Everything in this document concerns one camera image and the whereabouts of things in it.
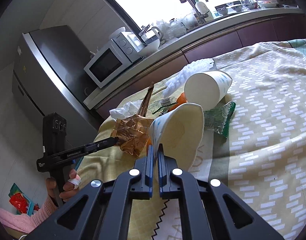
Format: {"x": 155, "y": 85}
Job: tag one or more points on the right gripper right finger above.
{"x": 167, "y": 188}

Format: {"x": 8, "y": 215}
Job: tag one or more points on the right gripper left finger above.
{"x": 143, "y": 188}

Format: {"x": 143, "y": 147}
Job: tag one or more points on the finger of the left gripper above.
{"x": 102, "y": 144}

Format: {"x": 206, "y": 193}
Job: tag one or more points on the paper cup blue dots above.
{"x": 180, "y": 132}

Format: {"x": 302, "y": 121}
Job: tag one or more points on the pink sleeve forearm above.
{"x": 25, "y": 223}

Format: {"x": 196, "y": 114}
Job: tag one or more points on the kitchen counter with cabinets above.
{"x": 216, "y": 38}

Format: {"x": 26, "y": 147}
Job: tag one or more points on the left hand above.
{"x": 69, "y": 189}

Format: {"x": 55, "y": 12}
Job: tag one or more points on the brown foil wrapper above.
{"x": 132, "y": 134}

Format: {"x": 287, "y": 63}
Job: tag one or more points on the red snack bag on floor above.
{"x": 21, "y": 202}

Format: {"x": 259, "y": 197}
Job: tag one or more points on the white crumpled tissue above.
{"x": 127, "y": 110}

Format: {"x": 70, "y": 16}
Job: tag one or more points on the silver refrigerator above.
{"x": 49, "y": 77}

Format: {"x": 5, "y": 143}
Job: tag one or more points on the green clear snack wrapper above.
{"x": 218, "y": 118}

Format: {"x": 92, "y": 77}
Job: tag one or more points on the orange peel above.
{"x": 180, "y": 100}

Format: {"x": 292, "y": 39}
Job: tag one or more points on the yellow patterned tablecloth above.
{"x": 263, "y": 159}

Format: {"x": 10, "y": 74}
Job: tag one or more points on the white microwave oven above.
{"x": 116, "y": 56}

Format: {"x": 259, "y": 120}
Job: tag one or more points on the white bowl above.
{"x": 150, "y": 48}

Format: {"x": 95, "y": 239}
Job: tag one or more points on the bowl on microwave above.
{"x": 117, "y": 32}

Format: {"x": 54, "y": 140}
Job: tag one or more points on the electric kettle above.
{"x": 150, "y": 33}

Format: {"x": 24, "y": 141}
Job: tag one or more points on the white soap bottle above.
{"x": 204, "y": 10}

